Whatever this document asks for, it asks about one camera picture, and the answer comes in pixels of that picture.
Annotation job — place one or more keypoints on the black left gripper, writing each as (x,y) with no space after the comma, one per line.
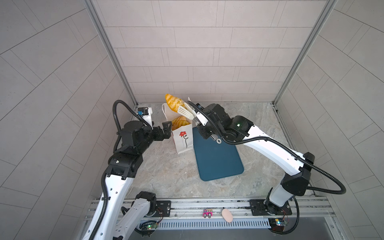
(165,133)

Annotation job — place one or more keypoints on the left green circuit board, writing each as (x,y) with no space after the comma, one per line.
(149,226)

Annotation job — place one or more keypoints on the small yellow striped bun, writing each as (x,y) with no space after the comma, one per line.
(179,123)

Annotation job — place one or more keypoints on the green circuit board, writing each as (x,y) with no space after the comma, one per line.
(278,225)
(149,226)

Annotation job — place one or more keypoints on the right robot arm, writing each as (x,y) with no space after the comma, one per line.
(297,166)

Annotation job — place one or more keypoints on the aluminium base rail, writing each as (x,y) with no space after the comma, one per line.
(216,213)

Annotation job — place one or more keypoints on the right green circuit board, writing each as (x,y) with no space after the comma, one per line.
(278,225)

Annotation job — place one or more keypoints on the steel tongs cream tips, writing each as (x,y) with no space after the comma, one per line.
(186,111)

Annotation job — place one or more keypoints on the pink toy truck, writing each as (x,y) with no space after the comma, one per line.
(207,213)

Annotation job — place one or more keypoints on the pink oval toy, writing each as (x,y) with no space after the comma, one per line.
(227,215)

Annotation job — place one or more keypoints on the teal plastic tray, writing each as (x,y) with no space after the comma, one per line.
(216,161)

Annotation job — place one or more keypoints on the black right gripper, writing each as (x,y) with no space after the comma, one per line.
(203,133)

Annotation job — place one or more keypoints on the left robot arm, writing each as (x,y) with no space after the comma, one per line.
(135,135)

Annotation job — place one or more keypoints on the orange triangular bread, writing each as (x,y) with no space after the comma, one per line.
(180,118)

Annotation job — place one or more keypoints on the yellow croissant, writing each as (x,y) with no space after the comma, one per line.
(173,102)

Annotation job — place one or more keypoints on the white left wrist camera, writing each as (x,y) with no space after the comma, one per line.
(146,114)

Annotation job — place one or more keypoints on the floral paper bag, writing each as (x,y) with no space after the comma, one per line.
(183,136)

